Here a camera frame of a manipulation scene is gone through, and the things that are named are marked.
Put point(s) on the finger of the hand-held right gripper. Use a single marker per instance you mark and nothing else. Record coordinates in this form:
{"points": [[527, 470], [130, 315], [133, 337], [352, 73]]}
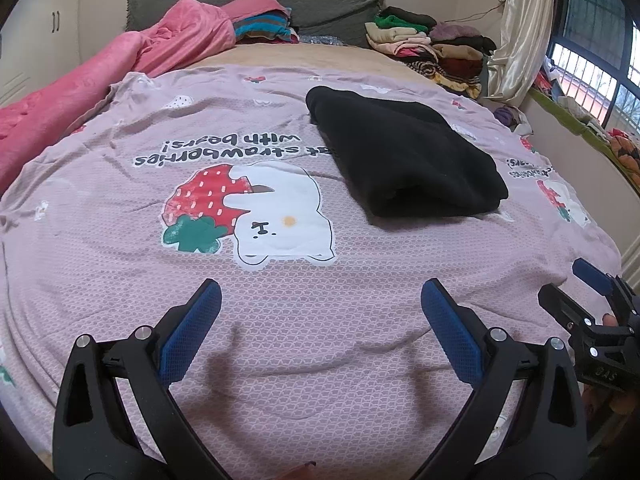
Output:
{"points": [[565, 310], [592, 275]]}

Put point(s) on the stack of striped clothes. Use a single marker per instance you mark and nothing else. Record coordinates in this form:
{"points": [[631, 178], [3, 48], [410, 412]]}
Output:
{"points": [[260, 27]]}

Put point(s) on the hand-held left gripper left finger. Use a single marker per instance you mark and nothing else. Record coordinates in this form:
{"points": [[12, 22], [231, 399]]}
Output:
{"points": [[192, 330]]}

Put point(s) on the heap of mixed cloths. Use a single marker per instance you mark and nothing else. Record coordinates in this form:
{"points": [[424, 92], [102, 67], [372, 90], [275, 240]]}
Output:
{"points": [[625, 147]]}

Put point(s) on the dark floral cloth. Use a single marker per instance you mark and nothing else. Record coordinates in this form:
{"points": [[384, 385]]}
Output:
{"points": [[325, 41]]}

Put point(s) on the window with metal grille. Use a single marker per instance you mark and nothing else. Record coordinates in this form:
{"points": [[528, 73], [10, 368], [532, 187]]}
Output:
{"points": [[595, 10]]}

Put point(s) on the white wardrobe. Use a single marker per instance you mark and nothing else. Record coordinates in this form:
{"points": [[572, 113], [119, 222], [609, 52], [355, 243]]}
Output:
{"points": [[40, 25]]}

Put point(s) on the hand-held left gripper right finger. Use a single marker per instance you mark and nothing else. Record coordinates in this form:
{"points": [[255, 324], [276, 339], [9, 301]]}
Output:
{"points": [[450, 330]]}

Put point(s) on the purple strawberry printed bedspread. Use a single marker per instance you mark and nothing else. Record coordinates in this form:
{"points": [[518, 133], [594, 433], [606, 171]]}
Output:
{"points": [[300, 360]]}

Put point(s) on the white plastic bag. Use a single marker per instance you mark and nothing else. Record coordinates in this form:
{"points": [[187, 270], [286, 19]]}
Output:
{"points": [[525, 122]]}

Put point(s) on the person's right hand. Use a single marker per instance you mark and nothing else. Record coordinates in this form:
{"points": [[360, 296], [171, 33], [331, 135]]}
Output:
{"points": [[609, 320]]}

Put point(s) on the grey padded headboard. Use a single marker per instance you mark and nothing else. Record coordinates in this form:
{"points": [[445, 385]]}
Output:
{"points": [[325, 5]]}

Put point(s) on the purple crumpled cloth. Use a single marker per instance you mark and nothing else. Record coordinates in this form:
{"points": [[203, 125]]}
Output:
{"points": [[505, 116]]}

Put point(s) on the pile of folded clothes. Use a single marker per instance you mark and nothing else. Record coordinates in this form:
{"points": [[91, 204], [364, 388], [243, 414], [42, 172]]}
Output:
{"points": [[450, 55]]}

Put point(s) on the black sweater with orange cuffs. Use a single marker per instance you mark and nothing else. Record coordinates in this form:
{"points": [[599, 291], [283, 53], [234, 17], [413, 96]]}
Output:
{"points": [[400, 160]]}

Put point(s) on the pink fleece blanket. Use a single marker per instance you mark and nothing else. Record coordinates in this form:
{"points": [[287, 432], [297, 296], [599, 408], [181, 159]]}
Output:
{"points": [[75, 100]]}

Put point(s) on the cream satin curtain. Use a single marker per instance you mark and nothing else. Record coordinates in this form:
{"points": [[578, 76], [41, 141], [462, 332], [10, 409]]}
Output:
{"points": [[525, 35]]}

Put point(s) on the green window sill mat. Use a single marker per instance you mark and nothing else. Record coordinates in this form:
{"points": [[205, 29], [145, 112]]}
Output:
{"points": [[565, 115]]}

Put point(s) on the person's left hand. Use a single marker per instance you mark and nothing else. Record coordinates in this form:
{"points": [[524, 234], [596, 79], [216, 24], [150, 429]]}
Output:
{"points": [[302, 472]]}

